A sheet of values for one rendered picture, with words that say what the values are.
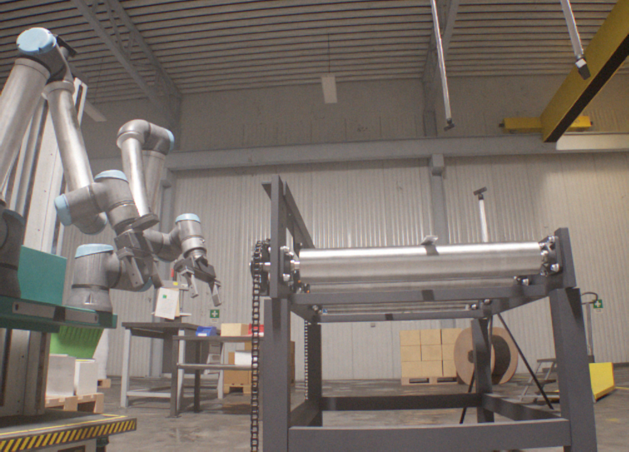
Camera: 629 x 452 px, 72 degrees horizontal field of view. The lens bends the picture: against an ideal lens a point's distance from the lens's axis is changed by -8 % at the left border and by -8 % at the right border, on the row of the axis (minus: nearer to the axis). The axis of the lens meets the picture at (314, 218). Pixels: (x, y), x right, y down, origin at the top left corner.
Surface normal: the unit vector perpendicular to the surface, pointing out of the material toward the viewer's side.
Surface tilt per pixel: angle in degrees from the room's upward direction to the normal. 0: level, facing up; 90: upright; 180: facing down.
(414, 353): 90
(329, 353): 90
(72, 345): 101
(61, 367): 90
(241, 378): 90
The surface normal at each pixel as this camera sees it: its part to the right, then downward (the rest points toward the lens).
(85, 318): 0.97, -0.08
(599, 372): -0.68, -0.21
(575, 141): -0.10, -0.29
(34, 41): 0.18, -0.40
